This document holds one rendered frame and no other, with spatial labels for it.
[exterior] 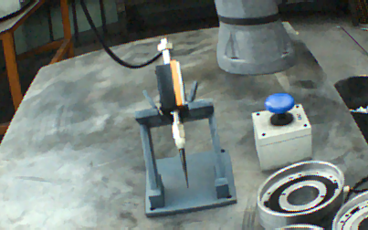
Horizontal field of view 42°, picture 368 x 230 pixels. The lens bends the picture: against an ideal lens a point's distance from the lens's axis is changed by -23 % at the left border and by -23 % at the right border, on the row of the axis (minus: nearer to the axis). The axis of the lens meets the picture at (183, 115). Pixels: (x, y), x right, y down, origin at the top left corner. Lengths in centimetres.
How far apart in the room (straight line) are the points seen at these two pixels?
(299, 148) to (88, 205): 26
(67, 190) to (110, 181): 7
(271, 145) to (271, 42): 33
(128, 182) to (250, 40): 36
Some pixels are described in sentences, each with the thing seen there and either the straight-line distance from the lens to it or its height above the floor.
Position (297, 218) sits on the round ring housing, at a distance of 52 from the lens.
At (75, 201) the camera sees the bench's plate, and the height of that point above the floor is 80.
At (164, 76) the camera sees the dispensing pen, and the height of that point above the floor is 93.
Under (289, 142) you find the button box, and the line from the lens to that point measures 67.
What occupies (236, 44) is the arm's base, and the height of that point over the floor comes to 85.
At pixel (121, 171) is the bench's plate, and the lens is 75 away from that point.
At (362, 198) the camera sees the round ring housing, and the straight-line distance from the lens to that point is 53.
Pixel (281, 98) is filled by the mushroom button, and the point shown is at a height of 87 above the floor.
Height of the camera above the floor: 114
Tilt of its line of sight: 24 degrees down
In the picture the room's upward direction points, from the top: 11 degrees counter-clockwise
